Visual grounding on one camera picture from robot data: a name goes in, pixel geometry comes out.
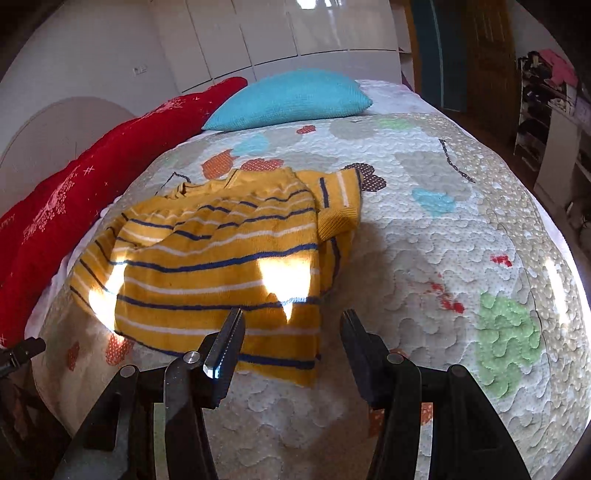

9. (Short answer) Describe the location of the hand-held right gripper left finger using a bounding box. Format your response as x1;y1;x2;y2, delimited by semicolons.
53;307;246;480

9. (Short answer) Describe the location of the white bed sheet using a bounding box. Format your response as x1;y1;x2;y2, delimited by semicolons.
358;79;441;117

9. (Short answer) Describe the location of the shoe rack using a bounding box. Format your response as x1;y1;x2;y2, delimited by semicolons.
512;54;578;172

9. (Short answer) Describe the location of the brown wooden door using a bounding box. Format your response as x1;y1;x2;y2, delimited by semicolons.
465;0;519;120

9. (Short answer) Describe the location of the red printed blanket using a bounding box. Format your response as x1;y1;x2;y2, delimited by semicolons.
0;76;249;349

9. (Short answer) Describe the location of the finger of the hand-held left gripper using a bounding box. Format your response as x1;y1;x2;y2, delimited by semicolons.
0;337;47;370

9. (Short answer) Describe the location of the pink cloth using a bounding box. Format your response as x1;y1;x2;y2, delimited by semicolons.
539;48;579;88

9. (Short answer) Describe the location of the white glossy wardrobe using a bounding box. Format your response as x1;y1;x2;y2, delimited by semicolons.
152;0;413;95

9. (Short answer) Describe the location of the yellow striped knit sweater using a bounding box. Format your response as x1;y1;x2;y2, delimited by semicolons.
69;167;363;387

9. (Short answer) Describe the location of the white rounded headboard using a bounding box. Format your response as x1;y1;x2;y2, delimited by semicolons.
0;96;147;195

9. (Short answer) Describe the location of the quilted heart-print bedspread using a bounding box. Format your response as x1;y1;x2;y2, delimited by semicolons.
25;111;590;480

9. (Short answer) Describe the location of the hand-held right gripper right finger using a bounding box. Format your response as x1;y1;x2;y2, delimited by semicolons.
340;309;532;480

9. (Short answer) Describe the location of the white shelf desk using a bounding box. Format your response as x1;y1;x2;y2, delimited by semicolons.
534;92;591;243

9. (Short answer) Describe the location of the turquoise pillow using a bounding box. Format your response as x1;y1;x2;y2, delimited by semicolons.
202;69;374;132

